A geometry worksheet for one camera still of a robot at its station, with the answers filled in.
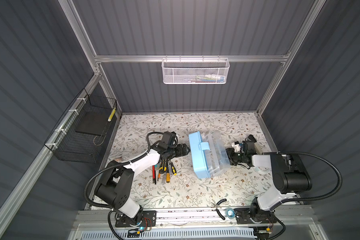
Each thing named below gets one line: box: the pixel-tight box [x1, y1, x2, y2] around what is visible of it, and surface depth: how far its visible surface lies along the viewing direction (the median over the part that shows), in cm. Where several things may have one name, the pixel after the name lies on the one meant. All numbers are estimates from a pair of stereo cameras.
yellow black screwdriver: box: [170, 162, 178, 176], surface depth 90 cm
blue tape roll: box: [225, 207, 236, 220], surface depth 76 cm
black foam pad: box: [75, 111, 114, 136], surface depth 80 cm
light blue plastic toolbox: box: [188, 130, 231, 179], surface depth 84 cm
